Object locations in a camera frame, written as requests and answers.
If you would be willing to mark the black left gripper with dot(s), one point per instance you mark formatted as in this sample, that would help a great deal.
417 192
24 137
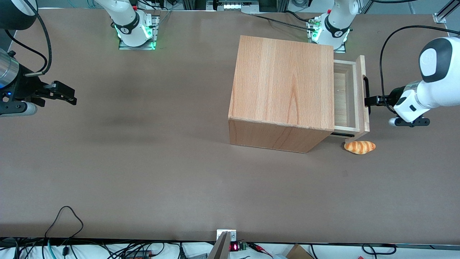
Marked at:
392 96

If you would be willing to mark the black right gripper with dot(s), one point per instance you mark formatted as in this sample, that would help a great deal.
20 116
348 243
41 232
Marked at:
24 87

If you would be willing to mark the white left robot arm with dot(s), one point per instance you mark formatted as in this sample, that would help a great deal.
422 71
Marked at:
440 95

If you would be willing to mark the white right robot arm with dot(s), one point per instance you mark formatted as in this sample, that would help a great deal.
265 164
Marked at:
129 21

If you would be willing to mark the wooden drawer cabinet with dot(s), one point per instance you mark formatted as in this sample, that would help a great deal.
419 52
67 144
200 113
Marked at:
284 86

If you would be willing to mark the orange toy croissant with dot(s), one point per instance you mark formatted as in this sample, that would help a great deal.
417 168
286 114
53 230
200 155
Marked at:
359 147

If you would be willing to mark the brown cardboard piece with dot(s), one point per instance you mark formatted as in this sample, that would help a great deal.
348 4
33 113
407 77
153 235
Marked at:
298 253

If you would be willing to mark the white lit power device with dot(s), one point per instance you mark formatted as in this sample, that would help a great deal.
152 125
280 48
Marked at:
233 5

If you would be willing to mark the red digit display board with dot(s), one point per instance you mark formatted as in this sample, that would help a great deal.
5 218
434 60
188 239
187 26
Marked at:
234 247

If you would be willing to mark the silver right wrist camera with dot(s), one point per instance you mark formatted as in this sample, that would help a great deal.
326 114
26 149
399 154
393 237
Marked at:
18 108

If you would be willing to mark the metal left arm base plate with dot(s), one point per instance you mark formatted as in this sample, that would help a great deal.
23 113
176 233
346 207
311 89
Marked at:
339 49

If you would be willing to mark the aluminium frame profile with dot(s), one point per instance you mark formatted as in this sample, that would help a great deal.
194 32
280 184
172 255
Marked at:
445 12

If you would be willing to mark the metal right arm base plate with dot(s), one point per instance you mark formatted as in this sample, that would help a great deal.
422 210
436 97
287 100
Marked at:
156 28

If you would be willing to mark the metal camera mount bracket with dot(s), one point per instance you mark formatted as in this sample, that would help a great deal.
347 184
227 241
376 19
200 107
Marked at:
225 244

